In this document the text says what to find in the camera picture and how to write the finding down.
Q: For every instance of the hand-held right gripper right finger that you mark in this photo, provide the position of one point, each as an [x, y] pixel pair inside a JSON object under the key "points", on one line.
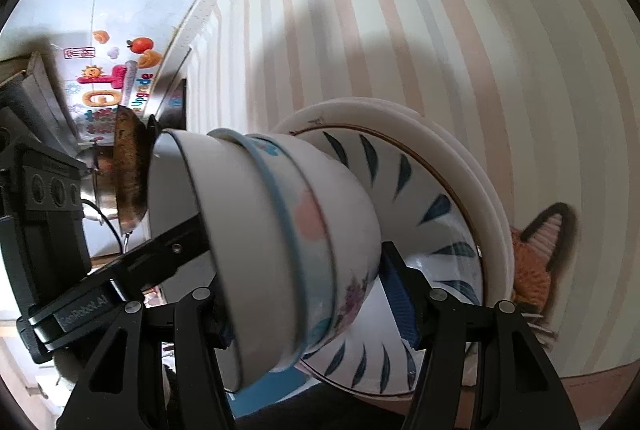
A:
{"points": [[400, 295]]}

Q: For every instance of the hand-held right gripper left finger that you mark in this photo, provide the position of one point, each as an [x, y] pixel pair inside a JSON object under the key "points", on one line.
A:
{"points": [[220, 325]]}

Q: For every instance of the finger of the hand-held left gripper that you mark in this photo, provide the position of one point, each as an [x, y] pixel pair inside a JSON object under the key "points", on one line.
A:
{"points": [[170, 250]]}

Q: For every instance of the white bowl dark rim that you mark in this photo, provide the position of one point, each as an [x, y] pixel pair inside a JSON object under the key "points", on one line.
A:
{"points": [[235, 220]]}

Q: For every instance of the blue leaf pattern plate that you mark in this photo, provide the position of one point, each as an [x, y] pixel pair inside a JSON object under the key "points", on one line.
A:
{"points": [[435, 210]]}

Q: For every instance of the rose print white bowl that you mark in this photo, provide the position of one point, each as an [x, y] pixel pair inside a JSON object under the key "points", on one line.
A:
{"points": [[345, 210]]}

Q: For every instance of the plain white plate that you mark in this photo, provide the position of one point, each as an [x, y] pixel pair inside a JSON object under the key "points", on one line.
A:
{"points": [[506, 240]]}

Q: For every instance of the heart print white bowl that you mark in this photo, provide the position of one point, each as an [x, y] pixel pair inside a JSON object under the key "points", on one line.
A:
{"points": [[305, 220]]}

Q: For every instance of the white pink flower plate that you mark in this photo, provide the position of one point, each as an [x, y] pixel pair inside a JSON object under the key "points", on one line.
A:
{"points": [[435, 145]]}

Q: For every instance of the steel pot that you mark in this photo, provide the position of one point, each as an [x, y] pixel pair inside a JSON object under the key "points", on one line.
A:
{"points": [[102, 190]]}

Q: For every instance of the brown wok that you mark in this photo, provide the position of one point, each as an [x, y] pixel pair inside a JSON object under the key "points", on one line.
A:
{"points": [[130, 170]]}

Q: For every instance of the black gas stove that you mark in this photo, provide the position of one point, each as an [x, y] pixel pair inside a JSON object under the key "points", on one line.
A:
{"points": [[172, 110]]}

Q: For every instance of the grey range hood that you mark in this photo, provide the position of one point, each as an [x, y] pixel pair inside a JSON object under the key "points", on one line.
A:
{"points": [[35, 90]]}

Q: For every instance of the orange fox-shaped mat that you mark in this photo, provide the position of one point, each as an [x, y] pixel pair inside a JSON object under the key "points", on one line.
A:
{"points": [[537, 260]]}

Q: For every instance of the colourful wall sticker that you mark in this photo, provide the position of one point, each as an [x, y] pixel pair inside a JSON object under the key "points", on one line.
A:
{"points": [[100, 80]]}

